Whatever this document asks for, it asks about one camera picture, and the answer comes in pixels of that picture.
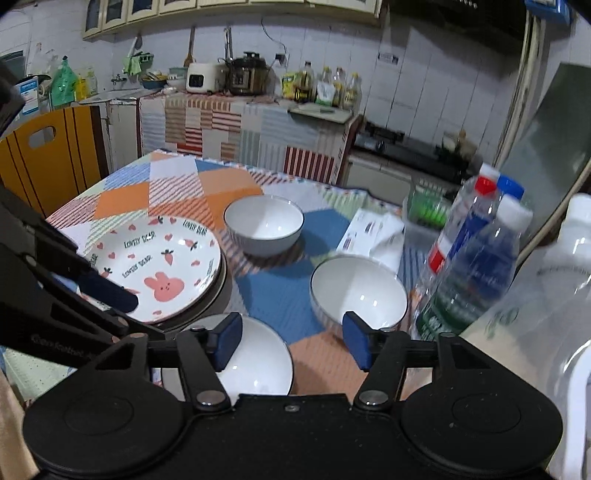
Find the cream wall cabinet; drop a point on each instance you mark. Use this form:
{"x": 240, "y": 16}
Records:
{"x": 105, "y": 17}

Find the black pressure cooker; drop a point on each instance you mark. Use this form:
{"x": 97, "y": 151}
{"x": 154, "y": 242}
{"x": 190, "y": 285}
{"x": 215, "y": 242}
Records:
{"x": 247, "y": 75}

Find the cooking oil bottle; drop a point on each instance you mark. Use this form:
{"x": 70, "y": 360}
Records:
{"x": 304, "y": 84}

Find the red cap water bottle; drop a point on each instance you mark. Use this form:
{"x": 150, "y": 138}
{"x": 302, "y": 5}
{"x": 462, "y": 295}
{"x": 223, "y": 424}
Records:
{"x": 455, "y": 219}

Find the yellow snack bag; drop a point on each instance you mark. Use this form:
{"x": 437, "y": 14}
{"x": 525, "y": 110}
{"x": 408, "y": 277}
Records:
{"x": 288, "y": 84}

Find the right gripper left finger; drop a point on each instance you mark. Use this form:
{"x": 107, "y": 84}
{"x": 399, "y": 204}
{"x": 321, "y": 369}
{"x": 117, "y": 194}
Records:
{"x": 202, "y": 354}

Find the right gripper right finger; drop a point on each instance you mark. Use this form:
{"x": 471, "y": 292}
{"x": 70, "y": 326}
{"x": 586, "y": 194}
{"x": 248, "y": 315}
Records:
{"x": 382, "y": 355}

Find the white tissue pack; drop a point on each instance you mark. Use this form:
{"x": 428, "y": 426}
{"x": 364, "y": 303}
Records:
{"x": 379, "y": 237}

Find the blue cap water bottle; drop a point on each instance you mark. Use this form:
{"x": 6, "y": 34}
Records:
{"x": 483, "y": 207}

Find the orange wooden chair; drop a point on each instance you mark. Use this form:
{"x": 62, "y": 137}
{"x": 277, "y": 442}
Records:
{"x": 54, "y": 157}

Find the pink bunny carrot plate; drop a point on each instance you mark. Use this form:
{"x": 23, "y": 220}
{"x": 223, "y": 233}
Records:
{"x": 167, "y": 262}

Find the blue fried egg plate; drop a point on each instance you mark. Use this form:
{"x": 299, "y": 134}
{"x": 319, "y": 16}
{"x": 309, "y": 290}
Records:
{"x": 214, "y": 301}

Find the black gas stove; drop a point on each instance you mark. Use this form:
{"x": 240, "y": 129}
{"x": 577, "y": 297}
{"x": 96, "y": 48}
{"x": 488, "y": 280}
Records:
{"x": 398, "y": 148}

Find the patchwork tablecloth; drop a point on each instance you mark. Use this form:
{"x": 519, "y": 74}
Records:
{"x": 274, "y": 290}

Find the rice bag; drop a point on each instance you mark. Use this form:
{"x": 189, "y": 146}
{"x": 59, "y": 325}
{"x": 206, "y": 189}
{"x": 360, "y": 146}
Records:
{"x": 541, "y": 331}

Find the white pot on stove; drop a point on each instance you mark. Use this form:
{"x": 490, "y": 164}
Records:
{"x": 458, "y": 143}

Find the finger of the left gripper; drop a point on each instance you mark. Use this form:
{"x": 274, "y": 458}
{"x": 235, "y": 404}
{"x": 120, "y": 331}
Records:
{"x": 50, "y": 297}

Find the white bowl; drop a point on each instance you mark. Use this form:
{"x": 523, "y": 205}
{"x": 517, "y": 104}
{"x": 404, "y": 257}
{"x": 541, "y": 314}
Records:
{"x": 351, "y": 283}
{"x": 261, "y": 364}
{"x": 263, "y": 225}

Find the green label water bottle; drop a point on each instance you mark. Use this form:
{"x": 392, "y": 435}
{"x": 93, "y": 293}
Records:
{"x": 481, "y": 270}

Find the white rice cooker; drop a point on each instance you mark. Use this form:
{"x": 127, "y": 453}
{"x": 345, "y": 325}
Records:
{"x": 205, "y": 78}

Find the striped counter cloth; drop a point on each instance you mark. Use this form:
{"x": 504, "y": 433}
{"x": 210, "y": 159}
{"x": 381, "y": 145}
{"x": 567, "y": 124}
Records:
{"x": 262, "y": 132}

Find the green item plastic container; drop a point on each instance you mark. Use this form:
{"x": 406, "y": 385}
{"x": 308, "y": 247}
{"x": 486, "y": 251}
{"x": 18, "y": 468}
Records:
{"x": 428, "y": 205}

